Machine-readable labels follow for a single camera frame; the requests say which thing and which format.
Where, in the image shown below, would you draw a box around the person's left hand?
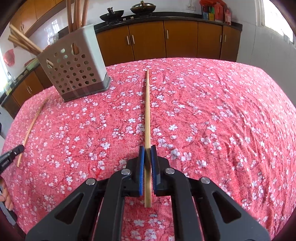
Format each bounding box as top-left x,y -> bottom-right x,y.
1,177 -> 14,211

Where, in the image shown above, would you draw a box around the pink floral tablecloth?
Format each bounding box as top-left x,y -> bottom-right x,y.
3,58 -> 295,237

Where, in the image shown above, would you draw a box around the green basin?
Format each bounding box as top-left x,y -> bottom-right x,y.
25,58 -> 40,71

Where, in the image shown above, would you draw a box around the beige perforated utensil holder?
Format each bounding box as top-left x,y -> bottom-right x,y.
37,25 -> 111,102

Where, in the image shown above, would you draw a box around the lower wooden cabinets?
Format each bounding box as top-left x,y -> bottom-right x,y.
9,19 -> 242,106

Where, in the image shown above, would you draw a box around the black wok left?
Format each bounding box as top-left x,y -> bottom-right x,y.
100,7 -> 124,23

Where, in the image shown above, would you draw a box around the black countertop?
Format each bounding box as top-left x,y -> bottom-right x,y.
0,11 -> 243,105

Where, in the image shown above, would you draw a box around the red condiment containers group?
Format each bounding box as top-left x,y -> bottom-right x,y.
199,0 -> 232,25

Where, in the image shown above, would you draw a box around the lidded wok right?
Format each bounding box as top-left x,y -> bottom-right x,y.
130,1 -> 156,16

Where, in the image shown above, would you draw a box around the red plastic bag on wall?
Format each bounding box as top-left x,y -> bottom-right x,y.
3,49 -> 15,67

